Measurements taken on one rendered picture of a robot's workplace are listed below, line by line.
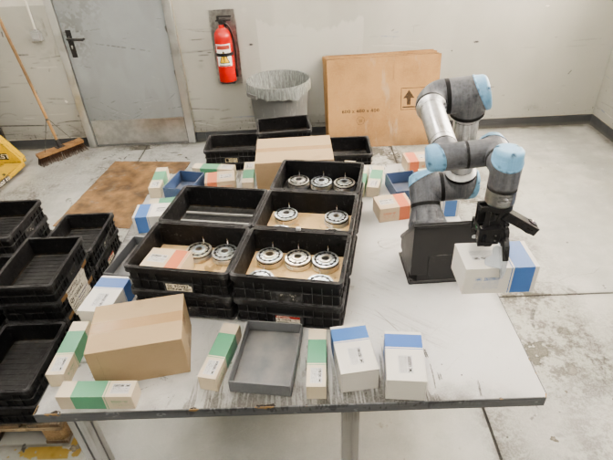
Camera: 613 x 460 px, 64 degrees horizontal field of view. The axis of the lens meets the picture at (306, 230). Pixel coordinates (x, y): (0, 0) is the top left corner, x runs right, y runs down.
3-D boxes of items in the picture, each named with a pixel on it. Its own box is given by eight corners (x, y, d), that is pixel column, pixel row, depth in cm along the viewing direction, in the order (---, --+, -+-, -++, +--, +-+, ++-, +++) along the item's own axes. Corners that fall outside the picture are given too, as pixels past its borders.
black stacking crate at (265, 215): (358, 216, 216) (358, 194, 210) (351, 257, 193) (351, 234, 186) (271, 212, 223) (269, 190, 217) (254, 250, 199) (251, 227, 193)
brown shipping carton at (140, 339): (192, 325, 181) (183, 293, 172) (191, 371, 163) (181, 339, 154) (108, 339, 178) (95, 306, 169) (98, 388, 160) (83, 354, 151)
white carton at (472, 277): (517, 265, 147) (524, 240, 142) (533, 291, 137) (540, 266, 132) (451, 267, 147) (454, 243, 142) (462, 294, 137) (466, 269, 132)
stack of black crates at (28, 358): (23, 356, 247) (5, 323, 234) (81, 353, 246) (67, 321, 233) (-21, 427, 214) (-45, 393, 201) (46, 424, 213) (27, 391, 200)
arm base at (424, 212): (445, 229, 198) (443, 205, 200) (449, 224, 183) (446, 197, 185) (408, 233, 201) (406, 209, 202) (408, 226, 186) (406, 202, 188)
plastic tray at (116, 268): (136, 245, 226) (133, 235, 223) (176, 247, 223) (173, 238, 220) (106, 282, 204) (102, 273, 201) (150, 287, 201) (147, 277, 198)
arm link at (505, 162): (521, 140, 122) (531, 155, 115) (513, 179, 128) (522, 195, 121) (489, 141, 123) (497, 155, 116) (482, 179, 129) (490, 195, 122)
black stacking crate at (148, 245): (253, 251, 199) (250, 228, 193) (231, 300, 175) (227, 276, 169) (162, 245, 206) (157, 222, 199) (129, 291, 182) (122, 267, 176)
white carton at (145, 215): (136, 233, 234) (131, 217, 229) (141, 219, 244) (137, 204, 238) (178, 230, 234) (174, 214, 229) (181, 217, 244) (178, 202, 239)
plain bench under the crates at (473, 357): (422, 257, 320) (432, 162, 281) (506, 511, 189) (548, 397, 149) (181, 267, 324) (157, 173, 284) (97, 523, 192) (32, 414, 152)
